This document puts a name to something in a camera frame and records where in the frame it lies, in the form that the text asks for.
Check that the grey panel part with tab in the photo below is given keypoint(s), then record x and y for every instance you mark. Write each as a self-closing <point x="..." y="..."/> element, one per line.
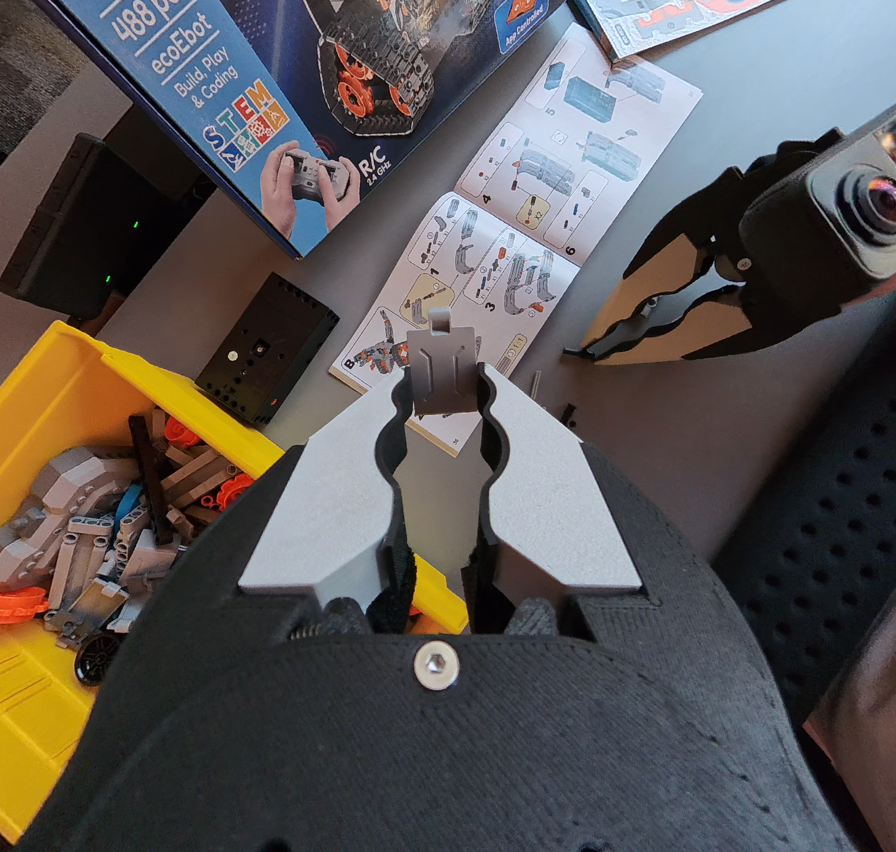
<point x="444" y="369"/>

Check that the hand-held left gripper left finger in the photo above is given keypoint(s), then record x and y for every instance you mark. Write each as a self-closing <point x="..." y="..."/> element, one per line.
<point x="322" y="516"/>

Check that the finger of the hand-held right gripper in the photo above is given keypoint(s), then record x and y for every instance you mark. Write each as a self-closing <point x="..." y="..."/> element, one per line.
<point x="700" y="334"/>
<point x="658" y="278"/>

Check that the black device with green light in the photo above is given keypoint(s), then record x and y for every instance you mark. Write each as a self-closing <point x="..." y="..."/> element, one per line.
<point x="63" y="236"/>

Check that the black electronic brick block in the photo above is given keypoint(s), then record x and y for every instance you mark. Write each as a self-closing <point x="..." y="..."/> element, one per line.
<point x="266" y="348"/>

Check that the blue robot kit box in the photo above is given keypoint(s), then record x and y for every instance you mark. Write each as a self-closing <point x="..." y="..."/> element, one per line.
<point x="210" y="61"/>

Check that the open instruction booklet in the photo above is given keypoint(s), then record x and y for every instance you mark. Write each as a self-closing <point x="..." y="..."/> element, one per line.
<point x="560" y="166"/>

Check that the pile of building parts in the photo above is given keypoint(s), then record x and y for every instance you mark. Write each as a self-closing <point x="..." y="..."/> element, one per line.
<point x="84" y="516"/>

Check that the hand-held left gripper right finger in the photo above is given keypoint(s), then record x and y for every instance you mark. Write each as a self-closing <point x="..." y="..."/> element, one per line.
<point x="560" y="516"/>

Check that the small black pin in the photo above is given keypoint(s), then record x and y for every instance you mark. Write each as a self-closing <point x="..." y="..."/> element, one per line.
<point x="570" y="414"/>

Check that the yellow plastic bin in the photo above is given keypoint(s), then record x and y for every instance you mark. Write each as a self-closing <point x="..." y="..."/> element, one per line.
<point x="70" y="390"/>

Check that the grey desk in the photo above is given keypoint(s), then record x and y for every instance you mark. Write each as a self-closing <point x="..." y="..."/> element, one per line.
<point x="735" y="96"/>

